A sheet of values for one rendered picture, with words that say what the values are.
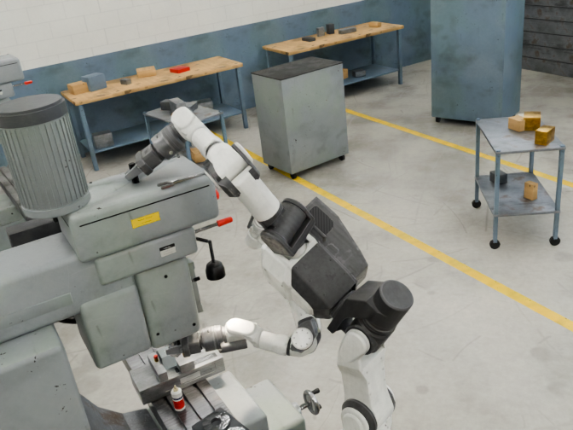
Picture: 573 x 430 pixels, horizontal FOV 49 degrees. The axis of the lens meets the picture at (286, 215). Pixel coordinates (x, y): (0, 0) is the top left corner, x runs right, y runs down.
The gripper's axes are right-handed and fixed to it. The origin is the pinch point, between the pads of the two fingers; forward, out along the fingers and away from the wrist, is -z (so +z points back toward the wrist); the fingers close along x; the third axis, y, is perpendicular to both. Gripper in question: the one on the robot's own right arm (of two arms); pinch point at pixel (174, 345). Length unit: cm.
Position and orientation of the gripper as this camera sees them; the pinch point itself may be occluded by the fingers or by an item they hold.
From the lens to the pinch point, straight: 240.6
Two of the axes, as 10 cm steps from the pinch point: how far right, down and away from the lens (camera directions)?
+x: 1.6, 4.1, -9.0
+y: 1.2, 8.9, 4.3
